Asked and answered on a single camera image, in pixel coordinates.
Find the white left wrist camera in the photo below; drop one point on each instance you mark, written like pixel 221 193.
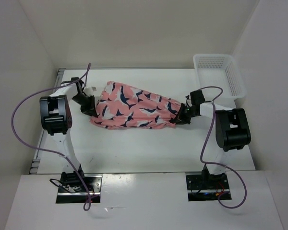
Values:
pixel 89 90

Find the white plastic mesh basket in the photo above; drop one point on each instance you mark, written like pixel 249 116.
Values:
pixel 219 70

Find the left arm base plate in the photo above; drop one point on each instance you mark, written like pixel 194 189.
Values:
pixel 76 194

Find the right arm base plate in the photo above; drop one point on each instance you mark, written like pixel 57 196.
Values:
pixel 200 189

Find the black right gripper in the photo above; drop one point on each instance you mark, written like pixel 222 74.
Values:
pixel 180 119

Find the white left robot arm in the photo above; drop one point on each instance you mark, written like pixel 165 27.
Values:
pixel 56 119

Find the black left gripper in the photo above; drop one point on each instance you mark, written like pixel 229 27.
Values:
pixel 90 109

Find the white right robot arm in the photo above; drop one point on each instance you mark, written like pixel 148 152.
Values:
pixel 229 124

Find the pink shark print shorts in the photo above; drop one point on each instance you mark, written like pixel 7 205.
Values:
pixel 122 106

